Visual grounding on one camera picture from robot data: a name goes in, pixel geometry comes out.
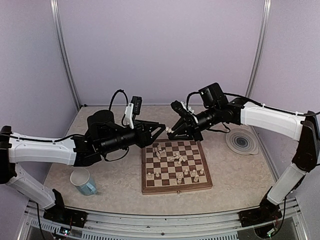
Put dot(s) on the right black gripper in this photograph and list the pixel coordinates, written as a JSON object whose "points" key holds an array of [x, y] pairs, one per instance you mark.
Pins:
{"points": [[192, 131]]}

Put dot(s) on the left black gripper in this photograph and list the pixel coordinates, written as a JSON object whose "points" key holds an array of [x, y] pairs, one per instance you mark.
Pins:
{"points": [[143, 136]]}

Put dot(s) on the white chess king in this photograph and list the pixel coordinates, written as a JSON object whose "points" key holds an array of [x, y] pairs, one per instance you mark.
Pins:
{"points": [[179, 179]]}

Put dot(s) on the white chess piece back row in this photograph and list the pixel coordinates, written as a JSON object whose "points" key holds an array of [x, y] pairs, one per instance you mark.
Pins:
{"points": [[196, 178]]}

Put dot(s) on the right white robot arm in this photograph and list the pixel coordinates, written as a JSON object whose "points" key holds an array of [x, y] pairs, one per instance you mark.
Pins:
{"points": [[301, 127]]}

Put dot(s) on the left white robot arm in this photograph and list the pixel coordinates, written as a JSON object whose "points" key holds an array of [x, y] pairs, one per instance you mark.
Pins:
{"points": [[103, 136]]}

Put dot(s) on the white chess pieces pile right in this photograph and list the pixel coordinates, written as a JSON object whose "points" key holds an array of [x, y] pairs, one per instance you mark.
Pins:
{"points": [[178, 157]]}

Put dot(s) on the wooden chess board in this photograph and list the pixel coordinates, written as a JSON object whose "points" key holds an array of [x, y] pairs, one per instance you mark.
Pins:
{"points": [[169, 170]]}

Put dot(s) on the grey spiral coaster mat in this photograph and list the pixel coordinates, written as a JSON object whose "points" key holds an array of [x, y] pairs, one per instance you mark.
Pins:
{"points": [[242, 143]]}

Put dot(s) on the light blue ceramic mug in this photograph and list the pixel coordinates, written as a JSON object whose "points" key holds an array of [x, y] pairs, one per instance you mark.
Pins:
{"points": [[83, 181]]}

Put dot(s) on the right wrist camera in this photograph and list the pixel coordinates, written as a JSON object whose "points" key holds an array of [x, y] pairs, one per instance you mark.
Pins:
{"points": [[185, 114]]}

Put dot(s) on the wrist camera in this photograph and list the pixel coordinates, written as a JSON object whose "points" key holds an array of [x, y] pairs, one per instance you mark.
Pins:
{"points": [[185, 114], [132, 110]]}

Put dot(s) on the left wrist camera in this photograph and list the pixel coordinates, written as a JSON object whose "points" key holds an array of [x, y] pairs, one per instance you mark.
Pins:
{"points": [[132, 110]]}

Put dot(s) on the right aluminium frame post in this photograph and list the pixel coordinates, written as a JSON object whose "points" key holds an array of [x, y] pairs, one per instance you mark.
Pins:
{"points": [[259, 48]]}

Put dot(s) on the aluminium frame post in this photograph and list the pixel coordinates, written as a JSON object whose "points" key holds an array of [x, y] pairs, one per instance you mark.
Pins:
{"points": [[54, 5], [259, 48]]}

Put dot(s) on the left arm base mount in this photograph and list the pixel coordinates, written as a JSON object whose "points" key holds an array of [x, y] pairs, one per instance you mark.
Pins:
{"points": [[70, 217]]}

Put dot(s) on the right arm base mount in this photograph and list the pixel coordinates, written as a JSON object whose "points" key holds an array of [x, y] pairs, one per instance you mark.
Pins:
{"points": [[258, 216]]}

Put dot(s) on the front aluminium rail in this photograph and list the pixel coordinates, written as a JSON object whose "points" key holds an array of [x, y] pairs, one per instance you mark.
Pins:
{"points": [[224, 225]]}

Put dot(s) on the left aluminium frame post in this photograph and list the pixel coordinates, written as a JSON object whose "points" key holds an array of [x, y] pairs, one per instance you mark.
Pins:
{"points": [[54, 5]]}

